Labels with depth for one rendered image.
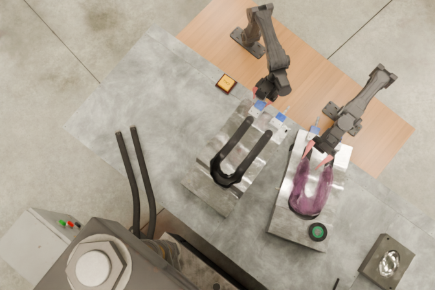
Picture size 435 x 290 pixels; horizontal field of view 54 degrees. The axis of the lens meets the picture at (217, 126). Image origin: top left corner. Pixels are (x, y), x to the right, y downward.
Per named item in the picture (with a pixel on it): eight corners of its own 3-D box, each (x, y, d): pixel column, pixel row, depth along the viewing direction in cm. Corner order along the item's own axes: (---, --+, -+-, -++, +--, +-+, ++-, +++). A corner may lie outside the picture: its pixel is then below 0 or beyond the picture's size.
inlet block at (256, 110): (266, 87, 197) (263, 89, 192) (275, 93, 196) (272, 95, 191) (250, 110, 202) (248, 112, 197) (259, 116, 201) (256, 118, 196)
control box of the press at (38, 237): (127, 221, 274) (35, 197, 132) (165, 250, 269) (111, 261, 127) (105, 249, 269) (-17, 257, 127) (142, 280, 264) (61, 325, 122)
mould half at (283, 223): (297, 131, 207) (301, 125, 196) (349, 149, 205) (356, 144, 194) (264, 232, 195) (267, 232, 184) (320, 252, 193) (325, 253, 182)
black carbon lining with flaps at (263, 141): (247, 114, 202) (249, 109, 193) (276, 134, 199) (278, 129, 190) (202, 173, 194) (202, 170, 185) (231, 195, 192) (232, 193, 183)
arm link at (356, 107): (357, 125, 163) (404, 69, 169) (338, 111, 165) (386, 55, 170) (347, 133, 175) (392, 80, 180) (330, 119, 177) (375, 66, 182)
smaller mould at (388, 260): (380, 233, 195) (386, 233, 188) (409, 254, 193) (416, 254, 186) (356, 270, 191) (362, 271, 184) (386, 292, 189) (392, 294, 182)
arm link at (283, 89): (295, 93, 174) (298, 74, 164) (275, 98, 173) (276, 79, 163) (286, 72, 180) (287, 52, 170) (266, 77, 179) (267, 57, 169)
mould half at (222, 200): (244, 102, 211) (246, 93, 198) (287, 133, 207) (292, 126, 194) (180, 184, 200) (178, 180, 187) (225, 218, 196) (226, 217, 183)
